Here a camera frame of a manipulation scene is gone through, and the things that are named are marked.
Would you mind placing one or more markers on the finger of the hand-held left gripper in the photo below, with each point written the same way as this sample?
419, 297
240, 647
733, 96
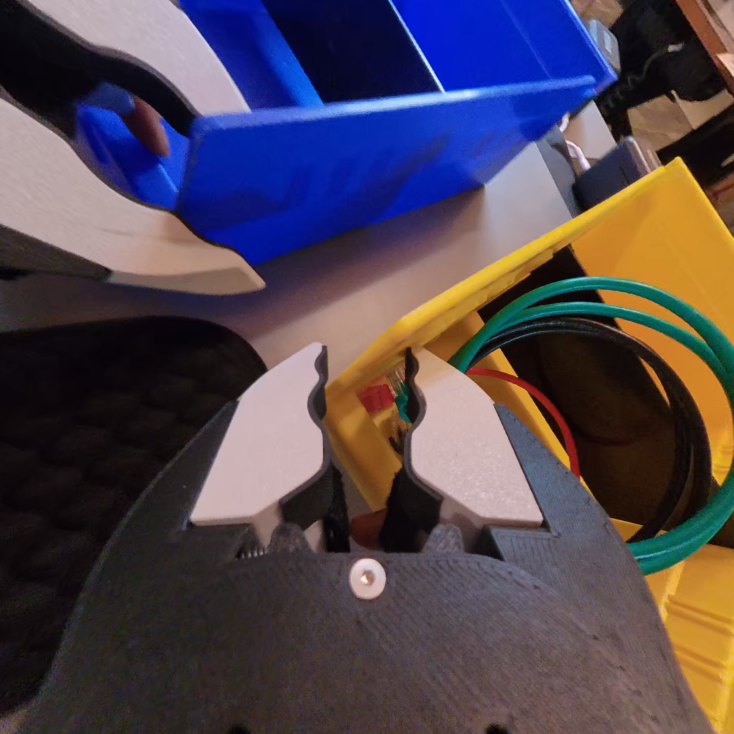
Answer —
160, 40
69, 212

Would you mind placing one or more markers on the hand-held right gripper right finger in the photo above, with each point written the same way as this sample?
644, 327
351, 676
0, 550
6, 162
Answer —
470, 453

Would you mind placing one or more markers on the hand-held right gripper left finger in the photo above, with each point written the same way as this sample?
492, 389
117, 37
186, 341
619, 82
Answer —
269, 447

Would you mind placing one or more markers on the blue divided plastic bin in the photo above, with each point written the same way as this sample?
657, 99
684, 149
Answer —
344, 172

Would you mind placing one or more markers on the yellow plastic bin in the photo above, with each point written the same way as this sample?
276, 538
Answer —
648, 241

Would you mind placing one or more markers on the black foam pad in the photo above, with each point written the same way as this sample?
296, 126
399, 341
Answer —
86, 430

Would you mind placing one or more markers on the dark grey charger block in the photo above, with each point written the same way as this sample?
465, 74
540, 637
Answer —
616, 172

